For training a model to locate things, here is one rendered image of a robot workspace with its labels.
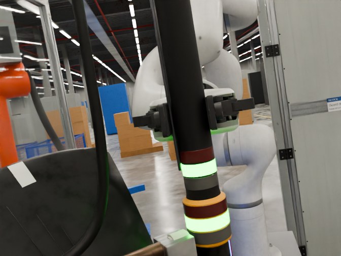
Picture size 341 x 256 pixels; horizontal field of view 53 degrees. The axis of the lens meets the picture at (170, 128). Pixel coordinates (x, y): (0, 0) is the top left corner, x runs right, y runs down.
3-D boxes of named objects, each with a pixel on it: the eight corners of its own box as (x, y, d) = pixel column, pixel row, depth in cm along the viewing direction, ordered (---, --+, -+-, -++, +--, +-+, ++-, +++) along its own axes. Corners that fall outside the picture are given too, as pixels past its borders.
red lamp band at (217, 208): (199, 222, 31) (197, 210, 31) (176, 211, 35) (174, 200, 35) (237, 208, 33) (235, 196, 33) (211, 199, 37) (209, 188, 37)
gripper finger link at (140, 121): (183, 116, 45) (203, 115, 39) (127, 127, 42) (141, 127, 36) (181, 107, 44) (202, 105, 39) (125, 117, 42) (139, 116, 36)
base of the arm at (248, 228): (225, 244, 120) (218, 193, 119) (281, 244, 114) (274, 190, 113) (216, 273, 102) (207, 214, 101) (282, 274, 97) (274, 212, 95)
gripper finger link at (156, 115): (178, 129, 38) (170, 137, 31) (150, 134, 38) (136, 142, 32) (173, 101, 38) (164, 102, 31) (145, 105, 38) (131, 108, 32)
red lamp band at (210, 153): (192, 165, 31) (190, 152, 31) (174, 161, 34) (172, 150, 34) (222, 157, 33) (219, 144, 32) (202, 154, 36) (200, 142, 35)
